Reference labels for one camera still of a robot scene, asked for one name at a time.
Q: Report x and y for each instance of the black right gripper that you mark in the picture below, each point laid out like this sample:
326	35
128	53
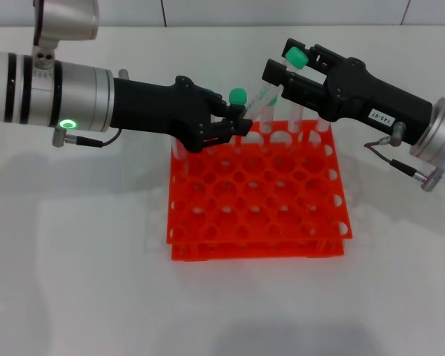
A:
363	96

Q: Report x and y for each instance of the orange test tube rack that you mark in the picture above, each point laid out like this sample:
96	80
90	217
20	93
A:
222	222

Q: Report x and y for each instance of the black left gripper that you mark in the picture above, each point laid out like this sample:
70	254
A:
152	107

